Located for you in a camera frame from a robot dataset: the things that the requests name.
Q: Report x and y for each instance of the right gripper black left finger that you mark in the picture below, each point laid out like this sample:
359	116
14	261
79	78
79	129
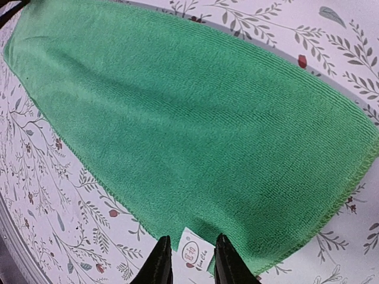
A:
157	268

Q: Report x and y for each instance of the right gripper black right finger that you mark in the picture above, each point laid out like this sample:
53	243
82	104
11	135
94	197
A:
229	267

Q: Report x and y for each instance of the green microfibre towel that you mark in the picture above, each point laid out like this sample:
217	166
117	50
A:
187	126

